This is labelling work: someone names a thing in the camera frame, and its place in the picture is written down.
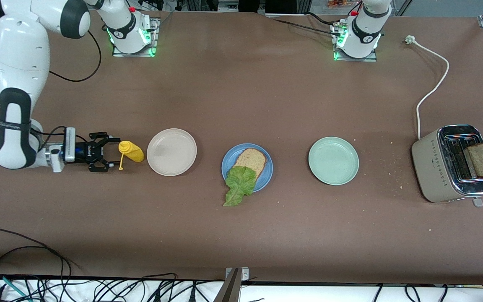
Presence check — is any yellow mustard squeeze bottle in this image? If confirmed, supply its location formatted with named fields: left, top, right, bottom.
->
left=118, top=141, right=145, bottom=171

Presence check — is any green lettuce leaf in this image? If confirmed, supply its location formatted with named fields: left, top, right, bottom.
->
left=223, top=165, right=257, bottom=207

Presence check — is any beige round plate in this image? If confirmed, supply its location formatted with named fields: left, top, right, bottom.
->
left=146, top=128, right=197, bottom=177

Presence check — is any blue round plate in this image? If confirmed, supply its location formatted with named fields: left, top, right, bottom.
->
left=221, top=143, right=274, bottom=193

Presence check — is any pale green round plate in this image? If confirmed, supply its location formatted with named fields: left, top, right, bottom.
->
left=308, top=136, right=360, bottom=186

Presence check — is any beige and chrome toaster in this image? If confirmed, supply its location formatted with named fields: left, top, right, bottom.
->
left=411, top=125, right=483, bottom=207

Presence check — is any grey metal rack part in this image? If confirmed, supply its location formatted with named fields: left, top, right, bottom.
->
left=218, top=0, right=242, bottom=13

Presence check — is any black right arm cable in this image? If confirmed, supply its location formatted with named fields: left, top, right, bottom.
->
left=36, top=29, right=102, bottom=147

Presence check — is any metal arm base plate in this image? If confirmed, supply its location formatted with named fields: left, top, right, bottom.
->
left=333, top=19, right=378, bottom=62
left=112, top=17, right=160, bottom=58

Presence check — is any tangled black floor cable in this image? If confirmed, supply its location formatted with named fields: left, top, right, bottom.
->
left=72, top=273, right=225, bottom=302

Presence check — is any white toaster power cord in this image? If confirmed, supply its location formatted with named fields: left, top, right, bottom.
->
left=405, top=35, right=450, bottom=141

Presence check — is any teal cable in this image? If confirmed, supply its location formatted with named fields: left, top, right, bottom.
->
left=0, top=273, right=30, bottom=302

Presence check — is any grey metal table bracket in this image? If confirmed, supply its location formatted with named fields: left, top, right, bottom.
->
left=214, top=267, right=249, bottom=302

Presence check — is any black base supply cable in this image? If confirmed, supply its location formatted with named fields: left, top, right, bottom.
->
left=267, top=12, right=336, bottom=36

